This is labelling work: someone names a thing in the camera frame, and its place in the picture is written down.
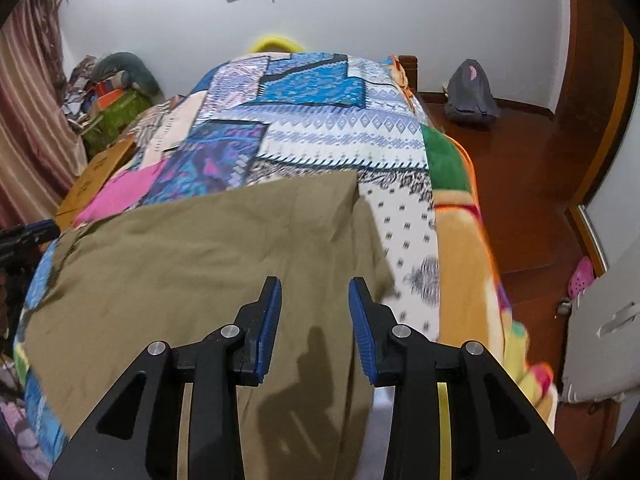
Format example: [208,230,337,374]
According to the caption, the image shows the grey backpack on floor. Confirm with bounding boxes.
[444,58,500,125]

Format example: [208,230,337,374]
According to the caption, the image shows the pink folded garment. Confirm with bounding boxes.
[73,160,167,226]

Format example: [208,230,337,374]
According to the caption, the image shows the orange fleece blanket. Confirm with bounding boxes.
[423,126,559,429]

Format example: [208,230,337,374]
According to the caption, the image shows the brown wooden door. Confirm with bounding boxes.
[552,0,637,206]

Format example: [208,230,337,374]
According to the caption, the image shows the clutter pile of papers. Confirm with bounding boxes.
[62,55,129,132]

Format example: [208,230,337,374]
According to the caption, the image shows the striped orange bedsheet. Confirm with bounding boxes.
[127,91,204,151]

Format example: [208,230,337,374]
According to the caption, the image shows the olive green shorts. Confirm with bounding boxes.
[25,171,394,479]

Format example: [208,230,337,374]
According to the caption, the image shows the wooden lap desk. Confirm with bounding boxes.
[54,136,136,232]

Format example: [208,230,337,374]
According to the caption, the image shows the white appliance with stickers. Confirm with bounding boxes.
[561,244,640,403]

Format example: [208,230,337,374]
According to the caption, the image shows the striped red gold curtain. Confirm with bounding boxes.
[1,0,87,228]

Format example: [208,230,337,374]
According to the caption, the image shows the yellow curved headboard cushion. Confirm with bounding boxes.
[250,35,305,54]

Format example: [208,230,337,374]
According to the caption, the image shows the pink slipper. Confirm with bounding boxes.
[567,257,596,299]

